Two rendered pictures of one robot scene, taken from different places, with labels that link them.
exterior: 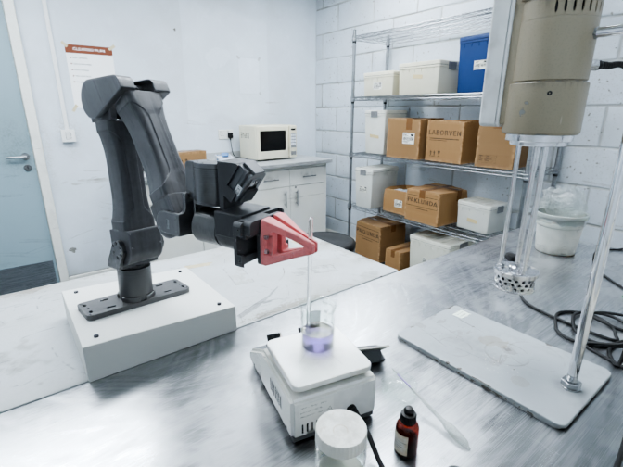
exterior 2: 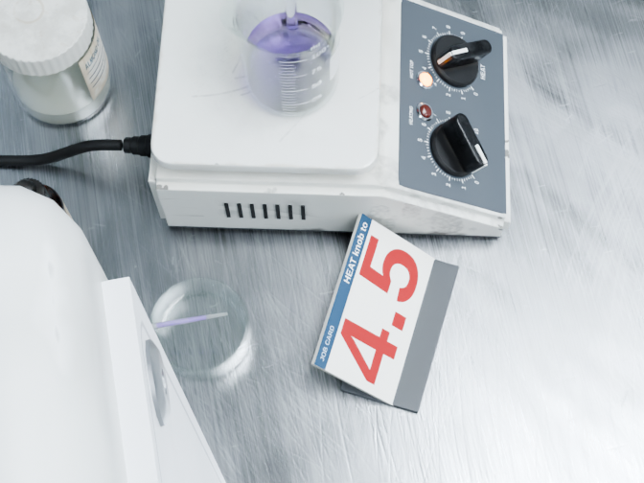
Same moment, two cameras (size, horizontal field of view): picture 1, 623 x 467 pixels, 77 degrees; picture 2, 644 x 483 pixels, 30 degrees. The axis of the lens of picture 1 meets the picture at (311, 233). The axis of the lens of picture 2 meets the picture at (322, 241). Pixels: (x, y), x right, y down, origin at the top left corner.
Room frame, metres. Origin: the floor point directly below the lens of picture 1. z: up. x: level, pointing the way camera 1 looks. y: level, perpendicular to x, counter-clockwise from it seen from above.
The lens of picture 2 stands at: (0.67, -0.28, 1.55)
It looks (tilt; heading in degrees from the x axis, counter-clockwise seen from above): 69 degrees down; 118
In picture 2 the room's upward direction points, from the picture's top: 1 degrees counter-clockwise
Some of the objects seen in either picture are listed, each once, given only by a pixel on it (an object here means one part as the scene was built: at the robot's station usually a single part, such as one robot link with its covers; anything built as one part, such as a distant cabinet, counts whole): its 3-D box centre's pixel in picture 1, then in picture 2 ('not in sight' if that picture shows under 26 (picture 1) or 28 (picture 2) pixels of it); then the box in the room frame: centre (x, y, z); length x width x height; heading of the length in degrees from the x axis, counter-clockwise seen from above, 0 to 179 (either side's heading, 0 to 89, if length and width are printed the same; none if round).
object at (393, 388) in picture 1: (399, 386); (200, 329); (0.51, -0.14, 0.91); 0.06 x 0.06 x 0.02
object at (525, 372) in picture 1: (496, 353); not in sight; (0.61, -0.33, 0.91); 0.30 x 0.20 x 0.01; 38
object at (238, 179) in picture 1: (246, 195); not in sight; (0.56, 0.09, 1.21); 0.07 x 0.06 x 0.11; 149
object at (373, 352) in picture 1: (359, 347); (388, 312); (0.60, -0.08, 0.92); 0.09 x 0.06 x 0.04; 100
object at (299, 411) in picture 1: (309, 370); (318, 107); (0.52, 0.00, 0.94); 0.22 x 0.13 x 0.08; 25
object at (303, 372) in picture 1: (316, 354); (269, 69); (0.49, -0.01, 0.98); 0.12 x 0.12 x 0.01; 25
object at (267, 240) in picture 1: (290, 239); not in sight; (0.53, 0.03, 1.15); 0.09 x 0.07 x 0.07; 59
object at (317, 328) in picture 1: (319, 325); (284, 43); (0.51, -0.01, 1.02); 0.06 x 0.05 x 0.08; 38
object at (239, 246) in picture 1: (247, 233); not in sight; (0.56, 0.10, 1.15); 0.10 x 0.07 x 0.07; 149
